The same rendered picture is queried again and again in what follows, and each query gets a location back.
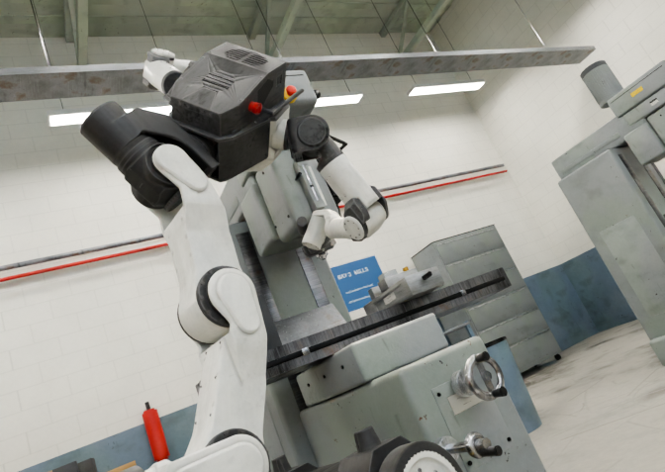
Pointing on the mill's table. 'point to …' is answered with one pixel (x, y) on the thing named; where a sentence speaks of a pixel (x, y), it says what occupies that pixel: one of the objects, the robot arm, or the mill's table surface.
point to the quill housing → (290, 195)
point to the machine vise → (404, 290)
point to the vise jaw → (394, 279)
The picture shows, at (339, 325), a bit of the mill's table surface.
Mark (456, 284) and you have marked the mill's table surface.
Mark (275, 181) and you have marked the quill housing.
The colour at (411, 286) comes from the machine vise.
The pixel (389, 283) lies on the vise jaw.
